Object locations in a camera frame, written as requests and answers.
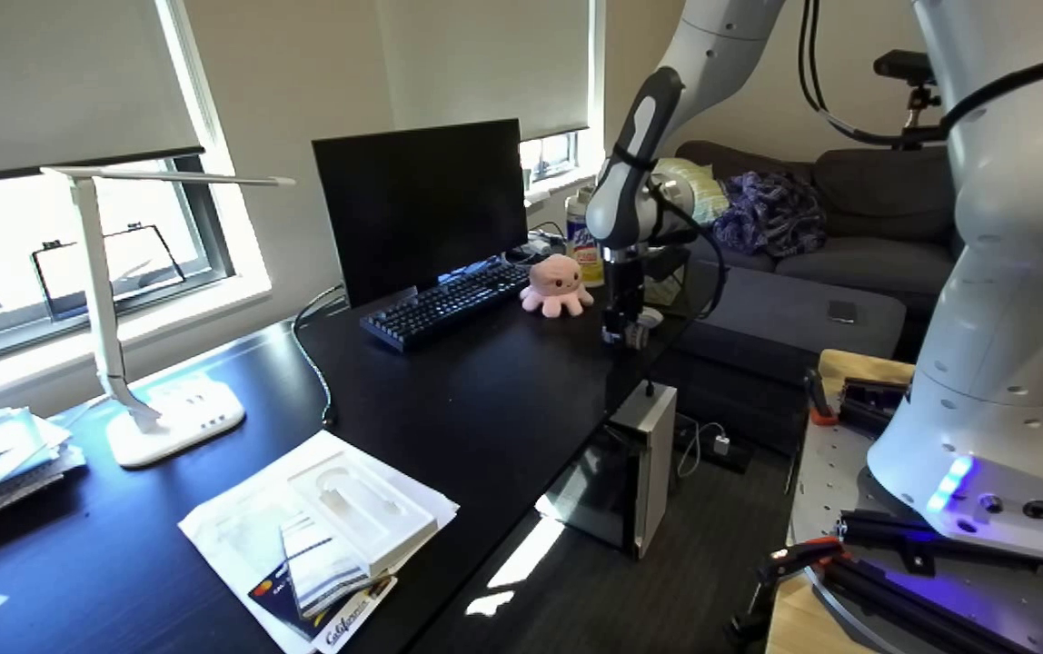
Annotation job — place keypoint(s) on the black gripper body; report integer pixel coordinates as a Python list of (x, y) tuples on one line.
[(635, 270)]

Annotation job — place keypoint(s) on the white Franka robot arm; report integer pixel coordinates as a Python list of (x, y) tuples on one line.
[(1006, 302)]

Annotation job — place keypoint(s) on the white black computer tower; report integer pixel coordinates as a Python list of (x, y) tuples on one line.
[(635, 472)]

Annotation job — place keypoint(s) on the black computer monitor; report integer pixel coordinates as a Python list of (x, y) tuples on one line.
[(424, 206)]

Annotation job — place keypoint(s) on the paper pile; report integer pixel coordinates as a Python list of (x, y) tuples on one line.
[(241, 532)]

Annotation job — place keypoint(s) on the pink octopus plush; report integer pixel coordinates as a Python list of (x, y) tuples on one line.
[(557, 288)]

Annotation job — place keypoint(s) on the wipes canister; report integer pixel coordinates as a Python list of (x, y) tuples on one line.
[(580, 230)]

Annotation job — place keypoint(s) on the pale cushion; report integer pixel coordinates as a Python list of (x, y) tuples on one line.
[(701, 187)]

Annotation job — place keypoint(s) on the grey ottoman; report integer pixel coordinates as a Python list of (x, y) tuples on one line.
[(786, 315)]

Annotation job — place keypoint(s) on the purple blanket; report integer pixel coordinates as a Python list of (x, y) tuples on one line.
[(777, 212)]

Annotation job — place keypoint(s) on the black keyboard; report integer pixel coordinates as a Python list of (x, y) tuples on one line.
[(442, 302)]

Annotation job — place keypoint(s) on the black orange tools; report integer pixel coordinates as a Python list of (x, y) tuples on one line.
[(867, 401)]

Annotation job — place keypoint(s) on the narrow roller blind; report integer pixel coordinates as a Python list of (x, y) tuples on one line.
[(486, 59)]

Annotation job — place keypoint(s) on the robot mounting table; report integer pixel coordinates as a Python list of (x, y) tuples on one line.
[(831, 483)]

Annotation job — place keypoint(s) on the dark grey sofa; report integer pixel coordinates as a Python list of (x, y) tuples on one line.
[(883, 195)]

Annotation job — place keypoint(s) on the orange black clamp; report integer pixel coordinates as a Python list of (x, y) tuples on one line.
[(786, 560)]

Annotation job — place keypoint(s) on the white foam tray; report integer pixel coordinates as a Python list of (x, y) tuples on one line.
[(361, 510)]

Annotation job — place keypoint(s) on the dark blue credit card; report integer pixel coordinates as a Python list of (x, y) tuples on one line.
[(276, 589)]

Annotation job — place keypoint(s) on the white desk lamp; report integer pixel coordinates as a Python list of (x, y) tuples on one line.
[(177, 418)]

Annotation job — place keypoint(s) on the wide roller blind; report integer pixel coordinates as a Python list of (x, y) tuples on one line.
[(49, 73)]

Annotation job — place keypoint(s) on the black camera on tripod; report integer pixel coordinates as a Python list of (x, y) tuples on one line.
[(903, 64)]

